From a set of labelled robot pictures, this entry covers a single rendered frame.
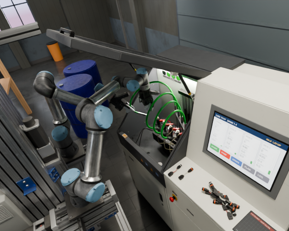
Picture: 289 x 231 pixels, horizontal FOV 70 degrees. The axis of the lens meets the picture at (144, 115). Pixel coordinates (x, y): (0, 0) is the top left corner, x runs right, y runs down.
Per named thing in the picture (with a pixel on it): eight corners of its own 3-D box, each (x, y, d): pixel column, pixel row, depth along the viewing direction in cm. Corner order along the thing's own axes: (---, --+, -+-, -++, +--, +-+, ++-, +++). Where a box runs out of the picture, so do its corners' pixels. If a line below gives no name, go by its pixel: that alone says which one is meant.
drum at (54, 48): (52, 59, 754) (45, 43, 718) (63, 56, 765) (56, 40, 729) (54, 63, 724) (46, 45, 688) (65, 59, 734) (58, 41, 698)
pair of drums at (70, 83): (106, 96, 456) (93, 56, 402) (120, 128, 355) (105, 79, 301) (71, 107, 442) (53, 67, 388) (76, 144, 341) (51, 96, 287)
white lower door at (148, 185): (135, 186, 243) (121, 145, 203) (136, 184, 244) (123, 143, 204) (171, 229, 196) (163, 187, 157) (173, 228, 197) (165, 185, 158)
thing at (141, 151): (122, 145, 202) (118, 133, 193) (125, 142, 204) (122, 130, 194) (162, 185, 158) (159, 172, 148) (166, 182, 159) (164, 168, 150)
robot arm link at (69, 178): (77, 177, 133) (69, 163, 126) (92, 184, 127) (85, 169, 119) (63, 192, 126) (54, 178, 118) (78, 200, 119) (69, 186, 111)
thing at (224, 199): (198, 193, 127) (198, 188, 123) (210, 183, 131) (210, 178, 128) (230, 221, 110) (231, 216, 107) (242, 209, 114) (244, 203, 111)
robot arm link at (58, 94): (33, 80, 128) (105, 106, 151) (36, 74, 137) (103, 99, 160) (28, 96, 132) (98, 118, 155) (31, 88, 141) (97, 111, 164)
